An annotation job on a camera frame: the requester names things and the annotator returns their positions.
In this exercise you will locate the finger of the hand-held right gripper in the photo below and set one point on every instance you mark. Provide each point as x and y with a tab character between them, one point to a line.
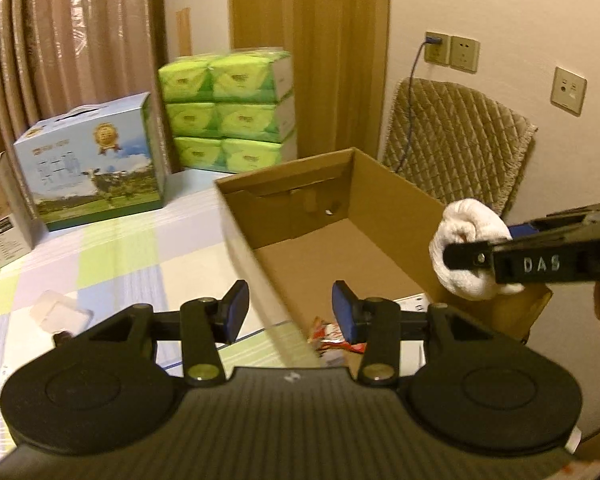
467	256
522	230

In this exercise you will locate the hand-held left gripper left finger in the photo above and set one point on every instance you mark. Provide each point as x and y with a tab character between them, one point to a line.
237	310

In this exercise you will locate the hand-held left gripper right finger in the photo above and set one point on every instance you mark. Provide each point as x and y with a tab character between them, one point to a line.
342	310

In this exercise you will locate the red snack packet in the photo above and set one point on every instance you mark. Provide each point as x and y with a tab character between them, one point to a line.
330	335

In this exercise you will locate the white cloth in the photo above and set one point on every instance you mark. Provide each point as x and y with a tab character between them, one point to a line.
470	220

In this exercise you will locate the white power adapter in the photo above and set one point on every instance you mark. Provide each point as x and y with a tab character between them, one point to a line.
412	302

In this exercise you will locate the brown cardboard box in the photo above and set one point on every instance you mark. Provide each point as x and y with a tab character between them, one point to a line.
380	185

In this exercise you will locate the clear plastic container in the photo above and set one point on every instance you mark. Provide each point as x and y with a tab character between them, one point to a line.
60	311

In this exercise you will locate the quilted chair cover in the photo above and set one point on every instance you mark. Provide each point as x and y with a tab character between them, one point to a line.
455	140

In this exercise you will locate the plaid tablecloth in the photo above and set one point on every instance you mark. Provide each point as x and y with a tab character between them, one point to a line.
130	260

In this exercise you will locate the stack of green tissue packs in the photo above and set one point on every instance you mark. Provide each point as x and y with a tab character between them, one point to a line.
230	110

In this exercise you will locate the blue milk carton box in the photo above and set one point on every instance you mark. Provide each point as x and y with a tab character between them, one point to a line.
90	160

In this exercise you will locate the beige product box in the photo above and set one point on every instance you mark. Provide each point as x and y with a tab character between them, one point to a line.
2	220

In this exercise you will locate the wooden door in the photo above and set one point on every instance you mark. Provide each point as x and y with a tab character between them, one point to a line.
330	35

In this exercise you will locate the wooden plank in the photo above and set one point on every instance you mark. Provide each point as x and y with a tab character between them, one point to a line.
184	35

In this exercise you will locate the brown curtain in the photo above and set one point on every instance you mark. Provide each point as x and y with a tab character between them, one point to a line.
70	35

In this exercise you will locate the round-hole wall socket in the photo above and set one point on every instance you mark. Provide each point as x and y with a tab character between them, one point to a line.
569	91

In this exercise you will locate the beige wall socket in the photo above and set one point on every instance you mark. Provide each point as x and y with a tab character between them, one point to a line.
464	54

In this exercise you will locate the wall socket with plug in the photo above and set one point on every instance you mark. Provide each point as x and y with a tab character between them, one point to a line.
437	49

